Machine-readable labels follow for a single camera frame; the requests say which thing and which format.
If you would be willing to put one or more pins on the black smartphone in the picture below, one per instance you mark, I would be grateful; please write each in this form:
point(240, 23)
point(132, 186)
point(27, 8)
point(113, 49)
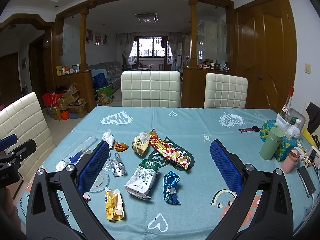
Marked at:
point(307, 181)

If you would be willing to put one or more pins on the yellow snack bag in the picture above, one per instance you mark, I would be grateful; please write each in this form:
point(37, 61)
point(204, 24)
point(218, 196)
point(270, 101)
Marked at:
point(113, 205)

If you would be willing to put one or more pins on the white green milk carton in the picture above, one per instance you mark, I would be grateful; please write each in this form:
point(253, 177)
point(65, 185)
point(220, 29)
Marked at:
point(140, 184)

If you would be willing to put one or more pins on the wooden door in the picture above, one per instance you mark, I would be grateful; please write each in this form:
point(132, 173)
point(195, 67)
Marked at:
point(267, 52)

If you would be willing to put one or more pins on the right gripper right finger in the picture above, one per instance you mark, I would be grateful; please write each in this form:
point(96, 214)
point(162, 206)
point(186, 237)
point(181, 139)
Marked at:
point(262, 208)

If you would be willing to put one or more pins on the light switch plate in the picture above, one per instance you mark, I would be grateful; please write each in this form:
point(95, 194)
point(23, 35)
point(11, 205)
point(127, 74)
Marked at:
point(307, 68)

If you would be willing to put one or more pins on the cream chair far right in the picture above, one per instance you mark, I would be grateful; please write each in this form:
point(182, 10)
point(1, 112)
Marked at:
point(225, 91)

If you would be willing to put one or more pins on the grey sofa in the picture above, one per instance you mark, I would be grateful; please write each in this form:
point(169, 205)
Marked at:
point(112, 71)

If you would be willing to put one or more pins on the wooden partition cabinet left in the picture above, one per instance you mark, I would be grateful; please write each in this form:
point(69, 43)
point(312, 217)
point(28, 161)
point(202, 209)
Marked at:
point(83, 79)

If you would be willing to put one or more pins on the clear tray with bottles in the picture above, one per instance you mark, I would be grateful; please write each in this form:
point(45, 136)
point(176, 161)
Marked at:
point(296, 121)

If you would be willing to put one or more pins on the person's left hand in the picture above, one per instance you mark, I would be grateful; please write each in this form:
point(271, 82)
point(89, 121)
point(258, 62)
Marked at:
point(11, 210)

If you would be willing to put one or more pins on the cream chair far middle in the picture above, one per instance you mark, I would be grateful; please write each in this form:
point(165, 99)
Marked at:
point(150, 88)

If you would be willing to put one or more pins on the blue foil snack wrapper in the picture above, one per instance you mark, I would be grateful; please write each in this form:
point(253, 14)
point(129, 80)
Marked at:
point(170, 185)

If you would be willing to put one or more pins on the glass liquor bottle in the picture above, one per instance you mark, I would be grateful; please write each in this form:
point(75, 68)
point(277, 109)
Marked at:
point(285, 111)

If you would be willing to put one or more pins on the window with grille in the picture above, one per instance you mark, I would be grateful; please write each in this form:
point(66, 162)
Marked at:
point(151, 47)

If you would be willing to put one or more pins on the colourful shopping bag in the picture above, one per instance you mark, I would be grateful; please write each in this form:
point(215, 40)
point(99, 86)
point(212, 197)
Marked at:
point(104, 95)

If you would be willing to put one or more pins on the orange peel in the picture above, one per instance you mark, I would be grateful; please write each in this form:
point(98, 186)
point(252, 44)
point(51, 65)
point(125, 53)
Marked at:
point(120, 147)

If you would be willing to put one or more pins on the ceiling lamp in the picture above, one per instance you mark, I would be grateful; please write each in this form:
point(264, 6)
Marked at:
point(147, 17)

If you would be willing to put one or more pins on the white blue flat box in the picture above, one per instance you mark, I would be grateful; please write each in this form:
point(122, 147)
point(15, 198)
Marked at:
point(83, 143)

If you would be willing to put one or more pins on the beige drink carton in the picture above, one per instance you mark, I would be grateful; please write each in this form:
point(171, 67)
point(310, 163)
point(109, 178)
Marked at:
point(140, 143)

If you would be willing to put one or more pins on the teal printed tablecloth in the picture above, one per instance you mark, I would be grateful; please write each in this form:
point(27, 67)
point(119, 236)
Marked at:
point(202, 192)

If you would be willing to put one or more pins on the cream chair left side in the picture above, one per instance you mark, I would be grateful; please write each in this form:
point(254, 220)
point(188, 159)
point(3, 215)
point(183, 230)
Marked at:
point(24, 118)

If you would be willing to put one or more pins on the keys with red strap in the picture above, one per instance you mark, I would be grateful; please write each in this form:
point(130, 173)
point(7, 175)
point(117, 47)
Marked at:
point(252, 129)

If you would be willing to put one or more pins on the small white paper scrap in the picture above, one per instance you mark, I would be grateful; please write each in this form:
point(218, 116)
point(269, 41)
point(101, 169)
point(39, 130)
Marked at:
point(61, 165)

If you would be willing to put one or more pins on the cream chair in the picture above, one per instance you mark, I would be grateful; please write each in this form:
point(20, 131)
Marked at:
point(24, 118)
point(225, 91)
point(150, 88)

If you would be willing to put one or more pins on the teal knitted tissue box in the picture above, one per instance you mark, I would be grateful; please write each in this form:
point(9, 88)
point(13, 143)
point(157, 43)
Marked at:
point(286, 144)

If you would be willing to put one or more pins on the green thermos bottle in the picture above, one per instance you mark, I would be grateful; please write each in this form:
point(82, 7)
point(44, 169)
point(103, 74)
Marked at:
point(271, 137)

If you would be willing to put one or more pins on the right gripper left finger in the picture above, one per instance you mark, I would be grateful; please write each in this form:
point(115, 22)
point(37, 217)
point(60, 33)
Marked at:
point(57, 208)

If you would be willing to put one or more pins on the white crumpled tissue bag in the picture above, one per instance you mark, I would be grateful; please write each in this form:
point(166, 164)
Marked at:
point(108, 138)

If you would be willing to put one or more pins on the pile of cardboard boxes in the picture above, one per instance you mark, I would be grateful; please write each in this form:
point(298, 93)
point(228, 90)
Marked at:
point(65, 103)

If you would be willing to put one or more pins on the pink thermos bottle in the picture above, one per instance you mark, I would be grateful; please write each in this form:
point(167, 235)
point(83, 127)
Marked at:
point(291, 160)

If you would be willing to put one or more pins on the wooden partition cabinet right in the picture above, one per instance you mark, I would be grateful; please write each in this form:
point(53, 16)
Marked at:
point(194, 78)

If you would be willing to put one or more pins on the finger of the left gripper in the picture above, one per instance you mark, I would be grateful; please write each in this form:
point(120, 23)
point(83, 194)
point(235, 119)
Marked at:
point(21, 152)
point(8, 142)

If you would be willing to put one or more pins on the red gold snack wrapper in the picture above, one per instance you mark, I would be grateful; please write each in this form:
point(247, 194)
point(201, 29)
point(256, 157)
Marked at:
point(167, 151)

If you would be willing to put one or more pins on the white round plastic lid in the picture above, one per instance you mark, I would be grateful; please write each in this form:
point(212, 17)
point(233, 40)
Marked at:
point(100, 183)

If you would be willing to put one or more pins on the wooden partition cabinet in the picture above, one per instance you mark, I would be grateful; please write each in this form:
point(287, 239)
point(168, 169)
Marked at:
point(83, 79)
point(194, 78)

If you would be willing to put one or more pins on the crushed clear plastic bottle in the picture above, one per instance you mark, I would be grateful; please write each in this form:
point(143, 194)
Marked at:
point(117, 166)

